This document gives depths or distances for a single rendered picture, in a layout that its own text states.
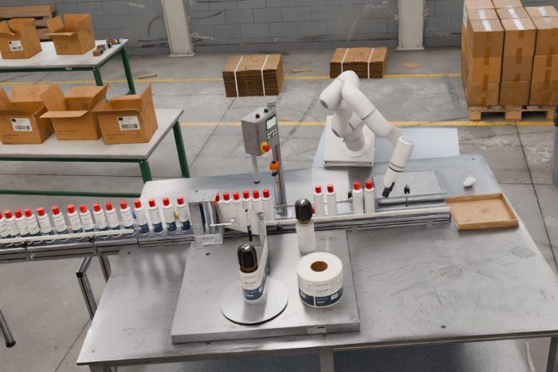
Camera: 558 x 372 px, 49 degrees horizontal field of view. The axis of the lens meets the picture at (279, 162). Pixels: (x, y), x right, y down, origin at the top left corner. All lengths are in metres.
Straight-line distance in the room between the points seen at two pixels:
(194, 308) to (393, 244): 1.04
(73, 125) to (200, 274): 2.20
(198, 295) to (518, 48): 4.17
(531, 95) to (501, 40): 0.64
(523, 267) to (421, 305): 0.55
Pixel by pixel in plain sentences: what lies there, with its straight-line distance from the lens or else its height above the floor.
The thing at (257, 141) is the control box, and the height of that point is 1.37.
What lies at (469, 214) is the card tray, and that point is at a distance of 3.38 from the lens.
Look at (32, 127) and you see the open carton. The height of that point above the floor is 0.92.
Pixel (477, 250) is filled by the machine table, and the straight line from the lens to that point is 3.14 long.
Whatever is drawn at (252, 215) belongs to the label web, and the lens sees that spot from 3.07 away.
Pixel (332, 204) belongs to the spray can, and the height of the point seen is 0.98.
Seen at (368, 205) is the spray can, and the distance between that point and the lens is 3.21.
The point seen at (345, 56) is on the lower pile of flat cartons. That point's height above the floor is 0.20.
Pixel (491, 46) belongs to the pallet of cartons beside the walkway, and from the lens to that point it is 6.09.
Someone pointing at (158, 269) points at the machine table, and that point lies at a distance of 3.19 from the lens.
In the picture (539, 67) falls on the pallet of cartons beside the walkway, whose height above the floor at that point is 0.53.
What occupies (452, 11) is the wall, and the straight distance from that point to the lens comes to 8.31.
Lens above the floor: 2.71
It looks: 29 degrees down
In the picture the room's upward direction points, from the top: 6 degrees counter-clockwise
